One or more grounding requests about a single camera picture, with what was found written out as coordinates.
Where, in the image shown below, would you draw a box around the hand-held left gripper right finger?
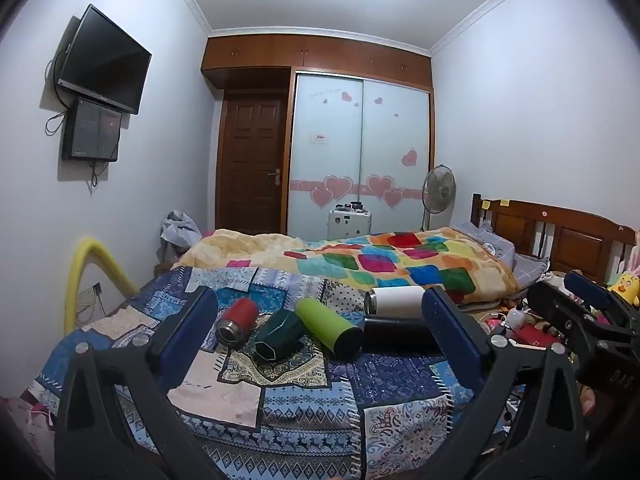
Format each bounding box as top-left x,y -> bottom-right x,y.
421,286 -> 591,480

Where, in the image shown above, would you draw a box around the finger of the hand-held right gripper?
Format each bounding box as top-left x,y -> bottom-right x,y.
564,270 -> 640,335
527,280 -> 608,357

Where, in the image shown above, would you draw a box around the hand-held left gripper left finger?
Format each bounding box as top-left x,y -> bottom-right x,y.
54,286 -> 228,480

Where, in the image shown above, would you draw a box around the red cup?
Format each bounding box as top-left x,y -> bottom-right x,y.
216,298 -> 260,346

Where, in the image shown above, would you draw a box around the black cup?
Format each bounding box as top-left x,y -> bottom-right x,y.
361,314 -> 441,354

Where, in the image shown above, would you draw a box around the white cup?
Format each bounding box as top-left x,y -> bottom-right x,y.
363,286 -> 427,319

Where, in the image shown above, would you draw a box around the dark green hexagonal cup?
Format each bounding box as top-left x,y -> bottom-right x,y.
250,308 -> 307,363

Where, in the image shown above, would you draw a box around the lime green cup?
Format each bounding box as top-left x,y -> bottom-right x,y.
294,298 -> 365,359

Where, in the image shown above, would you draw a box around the yellow plush toy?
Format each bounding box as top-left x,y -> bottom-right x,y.
607,270 -> 640,307

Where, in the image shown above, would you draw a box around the checked grey pillow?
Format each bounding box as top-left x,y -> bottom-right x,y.
511,252 -> 549,290

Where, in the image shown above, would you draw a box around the wooden bed headboard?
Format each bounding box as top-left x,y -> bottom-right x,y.
471,193 -> 639,286

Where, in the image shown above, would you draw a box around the grey printed pillow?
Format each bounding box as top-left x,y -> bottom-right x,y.
452,221 -> 516,267

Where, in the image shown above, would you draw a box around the grey crumpled clothes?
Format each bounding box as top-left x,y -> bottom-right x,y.
160,210 -> 203,262

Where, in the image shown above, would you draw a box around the colourful patterned blanket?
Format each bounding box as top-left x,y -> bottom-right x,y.
172,229 -> 521,307

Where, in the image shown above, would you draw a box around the yellow foam tube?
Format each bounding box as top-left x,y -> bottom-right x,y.
65,237 -> 139,336

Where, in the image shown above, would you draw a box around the patchwork bed cover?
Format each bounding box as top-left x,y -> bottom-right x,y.
27,265 -> 507,480

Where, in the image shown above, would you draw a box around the standing fan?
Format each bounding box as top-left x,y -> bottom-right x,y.
421,164 -> 457,232

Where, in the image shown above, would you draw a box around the white box appliance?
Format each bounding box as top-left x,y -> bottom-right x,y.
327,201 -> 373,240

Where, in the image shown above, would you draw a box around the brown wooden door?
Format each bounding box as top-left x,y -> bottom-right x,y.
216,89 -> 291,236

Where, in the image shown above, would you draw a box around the pink cloth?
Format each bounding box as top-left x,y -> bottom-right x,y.
0,395 -> 57,473

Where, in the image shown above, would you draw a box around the wooden wardrobe with glass doors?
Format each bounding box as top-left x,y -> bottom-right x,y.
201,33 -> 434,241

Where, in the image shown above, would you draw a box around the wall power socket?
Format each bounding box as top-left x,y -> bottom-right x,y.
75,282 -> 104,312

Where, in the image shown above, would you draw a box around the small black wall monitor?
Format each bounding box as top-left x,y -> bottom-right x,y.
61,98 -> 122,163

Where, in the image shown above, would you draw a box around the black television cable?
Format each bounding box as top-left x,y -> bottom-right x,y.
45,45 -> 76,137

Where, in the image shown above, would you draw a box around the wall-mounted black television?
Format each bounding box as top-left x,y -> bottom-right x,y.
57,4 -> 152,116

